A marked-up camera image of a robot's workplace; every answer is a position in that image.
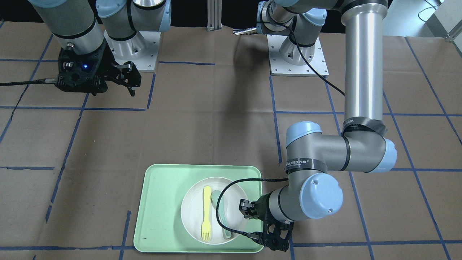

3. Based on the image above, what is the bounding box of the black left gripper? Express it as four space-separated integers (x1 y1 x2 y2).
238 194 294 252

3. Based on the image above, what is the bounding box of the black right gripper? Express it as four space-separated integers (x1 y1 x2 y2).
55 39 142 97

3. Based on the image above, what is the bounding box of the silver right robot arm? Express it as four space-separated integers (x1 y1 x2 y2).
30 0 171 96

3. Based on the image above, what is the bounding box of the yellow plastic fork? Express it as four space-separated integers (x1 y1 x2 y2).
201 186 212 242

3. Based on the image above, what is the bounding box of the mint green plastic tray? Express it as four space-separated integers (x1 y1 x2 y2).
134 164 263 253

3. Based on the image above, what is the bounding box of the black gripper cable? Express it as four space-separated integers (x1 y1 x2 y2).
215 177 289 242

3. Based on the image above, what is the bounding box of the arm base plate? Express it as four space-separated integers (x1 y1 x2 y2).
267 35 330 77
104 31 161 72

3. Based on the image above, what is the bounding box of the aluminium frame post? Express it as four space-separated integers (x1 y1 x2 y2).
206 0 222 31

